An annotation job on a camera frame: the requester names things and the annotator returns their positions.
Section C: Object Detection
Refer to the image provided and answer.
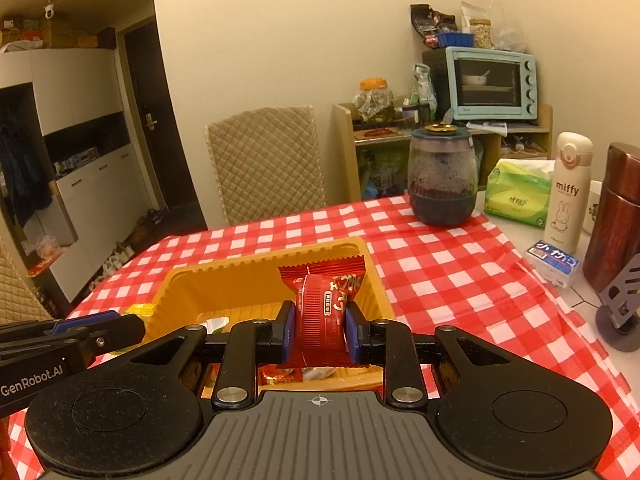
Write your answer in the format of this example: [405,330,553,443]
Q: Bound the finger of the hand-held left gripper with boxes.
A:
[0,313,146,362]
[0,309,122,344]

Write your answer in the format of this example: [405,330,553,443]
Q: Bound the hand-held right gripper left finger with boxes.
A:
[127,301,296,409]

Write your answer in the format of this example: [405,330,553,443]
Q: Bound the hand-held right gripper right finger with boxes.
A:
[345,305,507,408]

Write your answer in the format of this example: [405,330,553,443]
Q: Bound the orange red candy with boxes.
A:
[259,365,296,384]

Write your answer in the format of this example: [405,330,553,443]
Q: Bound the large red snack packet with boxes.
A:
[278,255,366,369]

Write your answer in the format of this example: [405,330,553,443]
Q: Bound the yellow plastic tray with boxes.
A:
[144,237,396,392]

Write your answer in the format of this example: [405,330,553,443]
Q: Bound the green white wrapped candy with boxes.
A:
[199,312,232,336]

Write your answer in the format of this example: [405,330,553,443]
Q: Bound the beige quilted chair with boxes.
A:
[204,105,327,226]
[0,236,54,326]

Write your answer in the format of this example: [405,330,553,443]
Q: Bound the orange plastic bag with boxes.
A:
[27,234,64,276]

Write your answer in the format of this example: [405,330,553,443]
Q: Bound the row of shoes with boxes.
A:
[92,207,171,281]

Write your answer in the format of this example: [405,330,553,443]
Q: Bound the red checked tablecloth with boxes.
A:
[0,195,640,480]

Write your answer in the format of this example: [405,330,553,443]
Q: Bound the dark hanging coat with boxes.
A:
[0,122,54,217]

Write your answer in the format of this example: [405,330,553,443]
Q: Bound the dark glass jar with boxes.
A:
[407,123,476,226]

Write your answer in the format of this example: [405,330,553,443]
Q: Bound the wooden shelf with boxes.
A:
[333,102,554,202]

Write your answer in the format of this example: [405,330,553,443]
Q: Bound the small blue clear box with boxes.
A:
[523,239,581,289]

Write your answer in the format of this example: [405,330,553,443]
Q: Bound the green tissue pack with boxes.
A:
[483,158,556,230]

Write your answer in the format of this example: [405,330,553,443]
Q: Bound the white cabinet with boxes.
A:
[0,47,169,307]

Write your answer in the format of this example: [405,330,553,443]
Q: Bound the orange lid plastic jar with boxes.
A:
[352,77,396,124]

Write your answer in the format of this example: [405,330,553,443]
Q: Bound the dark door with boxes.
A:
[119,17,209,234]

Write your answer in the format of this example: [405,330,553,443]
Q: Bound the white papers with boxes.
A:
[464,119,509,136]

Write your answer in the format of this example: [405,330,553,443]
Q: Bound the white thermos bottle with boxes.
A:
[543,132,594,256]

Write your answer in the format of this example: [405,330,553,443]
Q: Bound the grey phone stand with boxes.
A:
[594,252,640,352]

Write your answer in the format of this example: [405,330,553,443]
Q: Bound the white cup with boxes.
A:
[582,179,604,234]

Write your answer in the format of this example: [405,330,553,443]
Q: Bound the mint toaster oven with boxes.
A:
[422,46,539,126]

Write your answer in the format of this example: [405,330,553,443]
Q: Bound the brown thermos flask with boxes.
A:
[582,142,640,294]

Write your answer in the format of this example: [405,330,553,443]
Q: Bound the cardboard boxes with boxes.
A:
[0,14,117,52]

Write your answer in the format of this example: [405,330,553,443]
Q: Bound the blue plastic container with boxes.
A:
[434,32,476,50]

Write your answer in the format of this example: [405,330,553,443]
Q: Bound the dark snack bag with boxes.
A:
[409,3,457,41]

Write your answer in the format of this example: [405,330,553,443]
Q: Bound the jar of nuts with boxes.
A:
[468,18,494,50]

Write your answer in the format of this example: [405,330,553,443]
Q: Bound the clear plastic bag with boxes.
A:
[459,0,527,54]

